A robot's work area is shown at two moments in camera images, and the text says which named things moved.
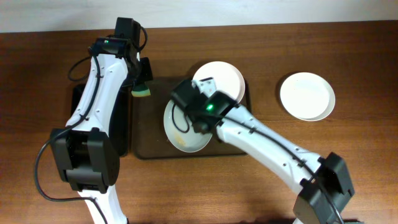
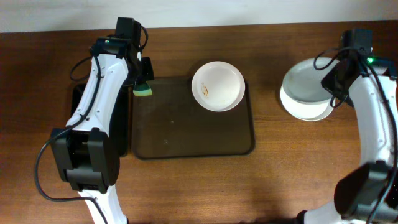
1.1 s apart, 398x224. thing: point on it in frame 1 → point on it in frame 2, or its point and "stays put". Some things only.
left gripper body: [140, 73] stays put
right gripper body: [198, 126] → [330, 86]
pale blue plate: [180, 130] → [303, 79]
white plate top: [228, 79] stays put
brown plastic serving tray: [149, 140] stays put
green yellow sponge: [140, 90] stays put
